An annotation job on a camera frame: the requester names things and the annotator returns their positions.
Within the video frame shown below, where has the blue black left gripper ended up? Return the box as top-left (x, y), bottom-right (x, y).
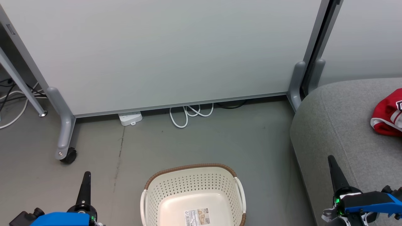
top-left (30, 171), bottom-right (98, 226)

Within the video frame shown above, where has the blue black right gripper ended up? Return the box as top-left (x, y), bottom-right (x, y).
top-left (322, 155), bottom-right (402, 220)

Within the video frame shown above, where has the red white striped jersey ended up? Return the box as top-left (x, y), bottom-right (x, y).
top-left (371, 89), bottom-right (402, 137)

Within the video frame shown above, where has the cream perforated laundry basket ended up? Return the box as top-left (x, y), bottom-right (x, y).
top-left (140, 163), bottom-right (246, 226)

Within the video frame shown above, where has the printed basket label sticker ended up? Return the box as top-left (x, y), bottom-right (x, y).
top-left (184, 208), bottom-right (210, 226)

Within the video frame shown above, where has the grey fabric sofa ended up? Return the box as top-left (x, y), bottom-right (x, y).
top-left (290, 78), bottom-right (402, 226)

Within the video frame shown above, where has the grey partition leg with caster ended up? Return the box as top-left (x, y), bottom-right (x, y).
top-left (46, 87), bottom-right (77, 164)

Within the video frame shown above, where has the white power strip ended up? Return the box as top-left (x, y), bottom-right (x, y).
top-left (118, 110), bottom-right (143, 126)

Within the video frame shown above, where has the short grey partition foot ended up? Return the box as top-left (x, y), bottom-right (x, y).
top-left (308, 59), bottom-right (326, 94)
top-left (288, 61), bottom-right (306, 112)

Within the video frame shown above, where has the thin grey metal table leg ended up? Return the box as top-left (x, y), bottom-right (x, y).
top-left (0, 47), bottom-right (48, 117)

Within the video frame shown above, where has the narrow white partition panel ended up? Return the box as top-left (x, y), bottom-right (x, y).
top-left (317, 0), bottom-right (402, 87)

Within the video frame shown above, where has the large white partition panel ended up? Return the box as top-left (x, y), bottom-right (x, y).
top-left (0, 0), bottom-right (330, 118)

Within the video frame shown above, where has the white floor cables bundle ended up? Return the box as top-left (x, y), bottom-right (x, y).
top-left (0, 82), bottom-right (43, 129)

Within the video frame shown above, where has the white coiled power cable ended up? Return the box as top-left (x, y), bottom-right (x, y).
top-left (170, 103), bottom-right (214, 128)

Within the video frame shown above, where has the black floor cables bundle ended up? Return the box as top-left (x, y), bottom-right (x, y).
top-left (0, 78), bottom-right (47, 111)

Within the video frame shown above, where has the black cable under partition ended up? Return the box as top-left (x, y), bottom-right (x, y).
top-left (217, 100), bottom-right (247, 109)

